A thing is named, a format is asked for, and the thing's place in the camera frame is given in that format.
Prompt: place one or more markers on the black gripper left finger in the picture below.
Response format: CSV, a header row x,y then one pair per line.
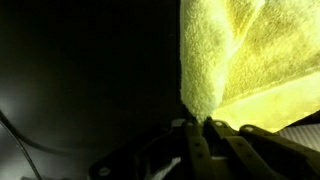
x,y
196,146

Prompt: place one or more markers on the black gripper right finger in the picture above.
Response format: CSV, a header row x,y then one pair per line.
x,y
226,140

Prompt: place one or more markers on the yellow microfibre cloth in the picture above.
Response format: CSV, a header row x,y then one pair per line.
x,y
216,50

